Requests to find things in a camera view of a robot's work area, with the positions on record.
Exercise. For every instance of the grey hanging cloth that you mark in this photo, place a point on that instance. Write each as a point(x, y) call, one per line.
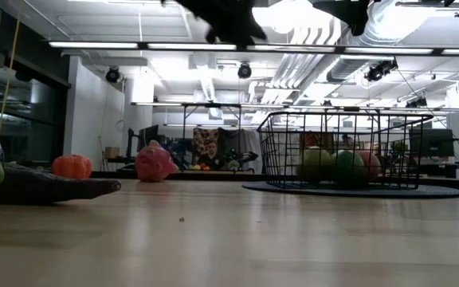
point(237, 141)

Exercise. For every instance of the person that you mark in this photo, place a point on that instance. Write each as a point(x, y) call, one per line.
point(212, 159)

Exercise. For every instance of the patterned hanging cloth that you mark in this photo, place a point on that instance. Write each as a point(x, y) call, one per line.
point(205, 135)

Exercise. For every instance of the small black computer monitor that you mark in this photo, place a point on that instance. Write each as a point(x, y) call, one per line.
point(150, 137)

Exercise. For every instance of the round dark blue placemat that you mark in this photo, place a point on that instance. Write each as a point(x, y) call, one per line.
point(432, 192)

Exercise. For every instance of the long ceiling light strip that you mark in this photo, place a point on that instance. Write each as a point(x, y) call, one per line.
point(189, 46)

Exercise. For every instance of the black round ceiling spotlight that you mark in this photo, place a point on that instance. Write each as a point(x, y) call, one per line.
point(244, 71)
point(112, 75)

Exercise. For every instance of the black ceiling camera cluster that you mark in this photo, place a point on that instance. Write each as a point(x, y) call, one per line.
point(381, 69)

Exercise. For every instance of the small orange pumpkin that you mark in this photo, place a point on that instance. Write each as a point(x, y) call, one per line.
point(72, 167)

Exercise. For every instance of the brown cardboard box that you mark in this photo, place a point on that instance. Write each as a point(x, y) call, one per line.
point(112, 152)

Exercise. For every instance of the olive green apple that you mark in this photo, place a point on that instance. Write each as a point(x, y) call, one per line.
point(315, 165)

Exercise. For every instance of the wide black computer monitor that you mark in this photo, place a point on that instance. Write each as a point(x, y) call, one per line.
point(432, 143)

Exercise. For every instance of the silver ceiling air duct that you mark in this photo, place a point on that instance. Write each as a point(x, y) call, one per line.
point(381, 24)

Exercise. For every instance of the red round apple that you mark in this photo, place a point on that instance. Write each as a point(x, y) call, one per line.
point(372, 165)

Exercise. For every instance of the long purple eggplant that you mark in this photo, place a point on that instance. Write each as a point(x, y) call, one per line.
point(54, 185)

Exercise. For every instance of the bright green round fruit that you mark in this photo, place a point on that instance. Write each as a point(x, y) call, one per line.
point(347, 167)

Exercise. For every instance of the pink dragon fruit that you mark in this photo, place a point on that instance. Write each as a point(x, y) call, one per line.
point(154, 163)

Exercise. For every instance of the black aluminium rig frame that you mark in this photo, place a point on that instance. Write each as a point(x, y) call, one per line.
point(213, 175)

